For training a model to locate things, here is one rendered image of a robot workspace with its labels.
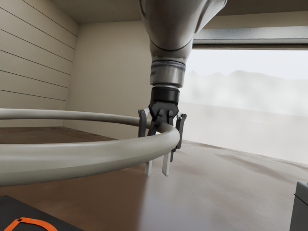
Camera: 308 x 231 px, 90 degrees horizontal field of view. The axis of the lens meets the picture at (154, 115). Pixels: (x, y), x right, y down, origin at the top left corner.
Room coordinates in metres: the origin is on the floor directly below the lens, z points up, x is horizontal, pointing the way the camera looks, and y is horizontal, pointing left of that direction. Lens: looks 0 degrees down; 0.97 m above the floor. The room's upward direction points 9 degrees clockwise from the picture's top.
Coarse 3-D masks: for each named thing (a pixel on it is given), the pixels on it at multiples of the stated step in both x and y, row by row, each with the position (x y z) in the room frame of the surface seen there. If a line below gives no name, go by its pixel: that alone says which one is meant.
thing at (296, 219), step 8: (304, 184) 0.60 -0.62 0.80; (296, 192) 0.63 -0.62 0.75; (304, 192) 0.58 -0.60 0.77; (296, 200) 0.62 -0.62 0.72; (304, 200) 0.58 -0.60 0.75; (296, 208) 0.62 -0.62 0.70; (304, 208) 0.57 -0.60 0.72; (296, 216) 0.61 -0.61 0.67; (304, 216) 0.56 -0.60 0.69; (296, 224) 0.60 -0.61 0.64; (304, 224) 0.56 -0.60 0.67
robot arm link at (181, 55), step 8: (192, 40) 0.35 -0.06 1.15; (152, 48) 0.36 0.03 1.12; (160, 48) 0.33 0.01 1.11; (184, 48) 0.34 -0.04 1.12; (152, 56) 0.39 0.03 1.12; (160, 56) 0.37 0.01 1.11; (168, 56) 0.36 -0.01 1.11; (176, 56) 0.36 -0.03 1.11; (184, 56) 0.37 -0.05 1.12; (184, 64) 0.38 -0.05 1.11
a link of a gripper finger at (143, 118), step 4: (140, 112) 0.38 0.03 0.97; (144, 112) 0.38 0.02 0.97; (144, 116) 0.38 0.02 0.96; (140, 120) 0.39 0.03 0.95; (144, 120) 0.38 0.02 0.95; (140, 124) 0.39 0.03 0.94; (144, 124) 0.39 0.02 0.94; (140, 128) 0.39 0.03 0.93; (144, 128) 0.39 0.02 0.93; (140, 132) 0.39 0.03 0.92; (144, 132) 0.39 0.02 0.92; (140, 136) 0.38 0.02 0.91; (144, 136) 0.39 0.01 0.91
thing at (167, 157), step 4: (164, 156) 0.43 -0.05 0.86; (168, 156) 0.41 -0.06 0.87; (164, 160) 0.43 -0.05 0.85; (168, 160) 0.41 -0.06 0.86; (164, 164) 0.43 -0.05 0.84; (168, 164) 0.41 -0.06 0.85; (164, 168) 0.43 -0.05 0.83; (168, 168) 0.42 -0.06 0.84; (164, 172) 0.43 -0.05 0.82; (168, 172) 0.42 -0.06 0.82
